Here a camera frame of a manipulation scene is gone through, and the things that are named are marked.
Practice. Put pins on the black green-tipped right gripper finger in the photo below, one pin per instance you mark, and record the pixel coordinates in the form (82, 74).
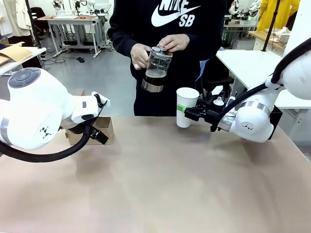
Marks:
(193, 114)
(201, 103)

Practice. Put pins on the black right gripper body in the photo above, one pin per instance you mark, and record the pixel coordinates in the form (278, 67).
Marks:
(209, 112)

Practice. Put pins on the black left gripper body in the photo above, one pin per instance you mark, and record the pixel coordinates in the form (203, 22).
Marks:
(73, 128)

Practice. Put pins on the brown cardboard cup carrier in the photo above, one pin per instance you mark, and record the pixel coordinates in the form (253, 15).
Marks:
(108, 128)

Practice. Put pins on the white paper cup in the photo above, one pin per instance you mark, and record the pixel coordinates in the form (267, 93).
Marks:
(185, 99)

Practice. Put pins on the glass french press with coffee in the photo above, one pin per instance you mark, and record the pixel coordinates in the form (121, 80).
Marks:
(155, 72)

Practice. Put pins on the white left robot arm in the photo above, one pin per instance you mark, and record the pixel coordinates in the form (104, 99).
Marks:
(36, 109)

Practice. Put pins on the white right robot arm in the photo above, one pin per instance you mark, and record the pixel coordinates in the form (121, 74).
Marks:
(255, 121)

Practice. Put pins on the person's left hand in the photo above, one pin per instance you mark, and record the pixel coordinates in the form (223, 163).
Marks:
(176, 42)

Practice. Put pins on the person's right hand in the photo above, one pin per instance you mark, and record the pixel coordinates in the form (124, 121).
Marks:
(139, 55)

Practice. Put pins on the black chair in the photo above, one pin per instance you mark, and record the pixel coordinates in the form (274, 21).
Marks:
(218, 81)

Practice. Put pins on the blue cloth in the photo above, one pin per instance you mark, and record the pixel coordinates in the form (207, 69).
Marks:
(199, 72)

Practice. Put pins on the white side table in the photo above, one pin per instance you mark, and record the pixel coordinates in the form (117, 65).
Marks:
(245, 63)

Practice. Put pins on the black floor object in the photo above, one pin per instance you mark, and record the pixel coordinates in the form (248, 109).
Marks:
(80, 60)

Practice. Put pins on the white table with cardboard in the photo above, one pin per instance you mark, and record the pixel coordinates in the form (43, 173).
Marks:
(36, 51)

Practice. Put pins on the background workbench with robots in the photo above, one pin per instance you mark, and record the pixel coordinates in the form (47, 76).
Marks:
(240, 23)

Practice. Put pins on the wooden background table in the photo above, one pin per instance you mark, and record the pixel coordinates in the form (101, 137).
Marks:
(262, 36)

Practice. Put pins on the person in black hoodie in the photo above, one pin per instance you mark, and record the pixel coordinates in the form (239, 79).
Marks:
(150, 24)

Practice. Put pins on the brown cardboard sheets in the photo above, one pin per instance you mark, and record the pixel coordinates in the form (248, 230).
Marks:
(14, 52)

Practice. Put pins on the black slanted pole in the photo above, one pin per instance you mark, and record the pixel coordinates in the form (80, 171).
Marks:
(270, 26)

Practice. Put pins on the stack of white bowls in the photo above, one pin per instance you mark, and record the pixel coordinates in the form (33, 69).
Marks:
(284, 40)

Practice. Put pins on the grey background workbench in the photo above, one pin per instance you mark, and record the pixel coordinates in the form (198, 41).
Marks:
(73, 21)

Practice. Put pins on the person in yellow jacket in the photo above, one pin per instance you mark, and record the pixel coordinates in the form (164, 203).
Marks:
(267, 14)

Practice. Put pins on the black tripod stand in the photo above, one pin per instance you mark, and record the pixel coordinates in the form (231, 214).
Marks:
(31, 21)

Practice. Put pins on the white coat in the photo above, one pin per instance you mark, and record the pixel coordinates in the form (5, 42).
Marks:
(12, 17)

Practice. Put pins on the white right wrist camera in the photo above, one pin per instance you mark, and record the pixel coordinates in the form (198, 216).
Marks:
(218, 91)

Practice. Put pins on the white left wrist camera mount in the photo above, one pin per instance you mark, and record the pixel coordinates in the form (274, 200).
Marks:
(103, 102)

